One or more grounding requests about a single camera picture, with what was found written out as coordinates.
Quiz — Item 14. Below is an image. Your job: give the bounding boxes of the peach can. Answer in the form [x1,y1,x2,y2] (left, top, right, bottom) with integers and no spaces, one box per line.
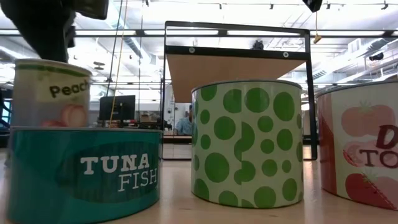
[11,58,93,128]

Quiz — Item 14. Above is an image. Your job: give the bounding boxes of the black computer monitor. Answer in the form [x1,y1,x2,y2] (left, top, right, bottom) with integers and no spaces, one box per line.
[98,95,136,122]

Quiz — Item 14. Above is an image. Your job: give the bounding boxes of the person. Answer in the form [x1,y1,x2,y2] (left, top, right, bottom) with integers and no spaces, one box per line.
[175,105,193,136]

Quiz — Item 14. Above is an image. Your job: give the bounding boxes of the yellow cord with plug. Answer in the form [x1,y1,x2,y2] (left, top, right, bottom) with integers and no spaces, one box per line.
[313,11,323,44]

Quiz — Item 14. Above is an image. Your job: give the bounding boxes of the tomato can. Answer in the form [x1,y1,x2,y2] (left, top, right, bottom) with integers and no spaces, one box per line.
[315,80,398,212]

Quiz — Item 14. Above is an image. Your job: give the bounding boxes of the yellow hanging cable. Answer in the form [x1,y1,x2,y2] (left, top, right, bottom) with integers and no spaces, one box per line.
[108,0,129,128]

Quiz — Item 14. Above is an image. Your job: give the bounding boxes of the black hanging cable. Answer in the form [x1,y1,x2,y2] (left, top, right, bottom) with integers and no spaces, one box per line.
[137,0,144,123]
[105,0,124,98]

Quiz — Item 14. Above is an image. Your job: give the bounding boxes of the wooden shelf with black frame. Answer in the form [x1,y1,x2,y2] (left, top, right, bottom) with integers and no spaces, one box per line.
[160,21,318,161]

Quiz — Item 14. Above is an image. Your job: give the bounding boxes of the teal tuna fish can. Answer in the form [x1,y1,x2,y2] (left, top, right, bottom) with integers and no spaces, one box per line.
[6,126,163,224]

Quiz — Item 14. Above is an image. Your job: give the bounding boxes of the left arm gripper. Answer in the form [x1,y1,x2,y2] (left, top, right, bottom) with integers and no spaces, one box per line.
[0,0,77,62]

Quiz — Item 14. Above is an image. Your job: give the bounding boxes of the green dotted can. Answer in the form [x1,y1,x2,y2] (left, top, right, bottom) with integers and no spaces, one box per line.
[190,80,305,209]

